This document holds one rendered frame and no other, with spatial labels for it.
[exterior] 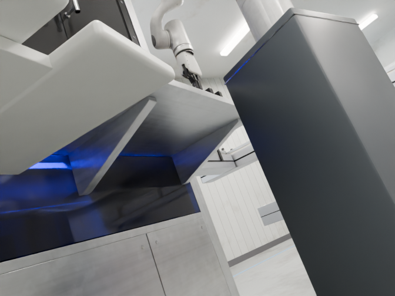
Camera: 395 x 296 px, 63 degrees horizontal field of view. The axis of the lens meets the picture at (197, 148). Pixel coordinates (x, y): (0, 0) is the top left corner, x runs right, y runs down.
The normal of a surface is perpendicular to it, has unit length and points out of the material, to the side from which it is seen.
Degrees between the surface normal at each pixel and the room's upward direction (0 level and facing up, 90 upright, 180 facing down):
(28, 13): 180
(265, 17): 90
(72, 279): 90
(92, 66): 180
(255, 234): 90
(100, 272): 90
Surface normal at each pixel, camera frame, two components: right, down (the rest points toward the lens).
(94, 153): -0.54, -0.04
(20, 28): 0.34, 0.90
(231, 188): 0.48, -0.41
